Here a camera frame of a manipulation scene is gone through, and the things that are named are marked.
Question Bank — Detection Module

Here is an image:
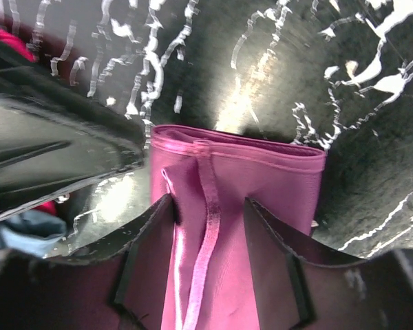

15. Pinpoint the red folded cloth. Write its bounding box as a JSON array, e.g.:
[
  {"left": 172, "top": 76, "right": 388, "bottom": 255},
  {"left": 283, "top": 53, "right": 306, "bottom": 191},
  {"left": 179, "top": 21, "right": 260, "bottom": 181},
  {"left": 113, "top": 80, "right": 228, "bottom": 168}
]
[{"left": 0, "top": 28, "right": 36, "bottom": 63}]

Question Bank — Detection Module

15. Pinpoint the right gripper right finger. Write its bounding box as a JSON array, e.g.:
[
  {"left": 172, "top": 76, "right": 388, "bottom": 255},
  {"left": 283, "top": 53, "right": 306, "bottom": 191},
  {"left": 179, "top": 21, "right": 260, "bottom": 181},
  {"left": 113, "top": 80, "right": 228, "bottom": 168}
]
[{"left": 244, "top": 199, "right": 413, "bottom": 329}]

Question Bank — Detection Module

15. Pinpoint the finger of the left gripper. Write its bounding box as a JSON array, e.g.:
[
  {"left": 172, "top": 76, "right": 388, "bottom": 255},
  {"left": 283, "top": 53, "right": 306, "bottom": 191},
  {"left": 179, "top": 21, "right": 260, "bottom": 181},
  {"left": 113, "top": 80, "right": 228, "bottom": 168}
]
[{"left": 0, "top": 41, "right": 145, "bottom": 221}]

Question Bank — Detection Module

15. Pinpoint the grey-blue folded cloth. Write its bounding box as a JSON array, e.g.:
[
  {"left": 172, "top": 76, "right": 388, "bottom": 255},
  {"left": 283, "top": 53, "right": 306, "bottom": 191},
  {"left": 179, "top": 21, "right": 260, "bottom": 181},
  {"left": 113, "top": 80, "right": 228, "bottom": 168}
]
[{"left": 0, "top": 210, "right": 67, "bottom": 257}]

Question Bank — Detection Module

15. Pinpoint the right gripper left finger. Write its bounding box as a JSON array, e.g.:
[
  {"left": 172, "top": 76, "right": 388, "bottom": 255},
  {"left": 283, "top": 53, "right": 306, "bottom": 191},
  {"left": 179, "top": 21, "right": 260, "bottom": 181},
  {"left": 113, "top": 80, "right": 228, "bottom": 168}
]
[{"left": 0, "top": 195, "right": 174, "bottom": 329}]

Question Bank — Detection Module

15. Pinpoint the purple satin napkin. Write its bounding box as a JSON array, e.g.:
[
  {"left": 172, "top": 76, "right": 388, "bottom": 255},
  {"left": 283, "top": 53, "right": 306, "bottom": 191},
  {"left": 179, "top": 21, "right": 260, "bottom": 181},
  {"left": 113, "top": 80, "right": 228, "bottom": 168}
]
[{"left": 150, "top": 124, "right": 326, "bottom": 329}]

